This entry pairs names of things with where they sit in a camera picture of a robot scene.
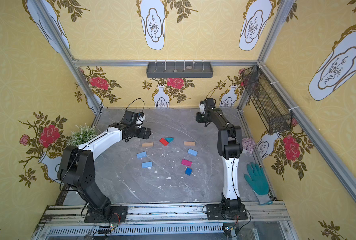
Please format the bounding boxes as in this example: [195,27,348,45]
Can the magenta rectangular block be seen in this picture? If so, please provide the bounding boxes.
[181,159,192,167]

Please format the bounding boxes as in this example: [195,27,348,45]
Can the pink flower bouquet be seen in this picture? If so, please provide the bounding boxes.
[242,138,256,154]

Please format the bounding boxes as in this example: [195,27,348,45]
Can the teal work glove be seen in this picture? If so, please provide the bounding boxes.
[244,163,272,205]

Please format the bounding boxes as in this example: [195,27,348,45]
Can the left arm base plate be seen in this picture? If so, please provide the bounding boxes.
[84,206,128,223]

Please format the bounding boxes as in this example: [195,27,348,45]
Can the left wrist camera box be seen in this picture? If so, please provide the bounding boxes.
[121,110,145,128]

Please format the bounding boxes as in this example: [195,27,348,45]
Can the right light blue block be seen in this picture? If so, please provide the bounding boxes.
[187,149,198,156]

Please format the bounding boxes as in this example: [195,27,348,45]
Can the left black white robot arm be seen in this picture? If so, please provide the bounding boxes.
[58,123,151,218]

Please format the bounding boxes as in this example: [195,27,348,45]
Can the upper left light blue block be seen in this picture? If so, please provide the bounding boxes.
[137,151,148,159]

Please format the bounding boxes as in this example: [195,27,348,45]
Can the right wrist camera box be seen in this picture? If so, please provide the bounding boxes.
[199,98,216,114]

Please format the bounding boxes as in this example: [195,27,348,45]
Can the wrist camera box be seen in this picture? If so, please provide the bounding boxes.
[121,110,145,128]
[199,98,216,114]

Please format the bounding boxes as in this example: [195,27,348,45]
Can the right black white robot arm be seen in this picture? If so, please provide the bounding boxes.
[196,104,242,215]

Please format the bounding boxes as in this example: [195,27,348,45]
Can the light blue block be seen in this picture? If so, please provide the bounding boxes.
[142,162,153,168]
[137,151,148,159]
[187,149,198,156]

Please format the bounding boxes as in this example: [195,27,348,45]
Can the black wire mesh basket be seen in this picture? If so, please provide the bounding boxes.
[242,66,293,134]

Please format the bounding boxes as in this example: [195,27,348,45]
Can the dark blue square block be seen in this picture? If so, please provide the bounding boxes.
[185,168,192,176]

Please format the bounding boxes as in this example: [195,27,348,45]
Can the teal triangular block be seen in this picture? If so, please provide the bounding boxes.
[165,137,174,143]

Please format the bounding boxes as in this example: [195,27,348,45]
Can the lower left light blue block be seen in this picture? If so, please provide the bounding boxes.
[142,162,153,168]

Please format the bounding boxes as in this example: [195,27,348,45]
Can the potted white green plant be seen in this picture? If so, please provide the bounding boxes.
[67,125,98,146]

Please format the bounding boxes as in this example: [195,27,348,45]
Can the natural wood block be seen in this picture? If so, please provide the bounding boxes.
[184,141,195,146]
[142,143,154,148]

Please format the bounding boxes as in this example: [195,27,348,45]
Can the red rectangular block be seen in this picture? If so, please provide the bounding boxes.
[160,138,169,146]

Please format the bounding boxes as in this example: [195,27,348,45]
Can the grey wall shelf tray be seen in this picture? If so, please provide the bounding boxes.
[146,61,214,79]

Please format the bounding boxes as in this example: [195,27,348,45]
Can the aluminium front rail frame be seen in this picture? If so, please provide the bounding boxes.
[32,201,298,240]

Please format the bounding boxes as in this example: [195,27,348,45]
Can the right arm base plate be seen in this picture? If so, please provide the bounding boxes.
[204,204,248,221]

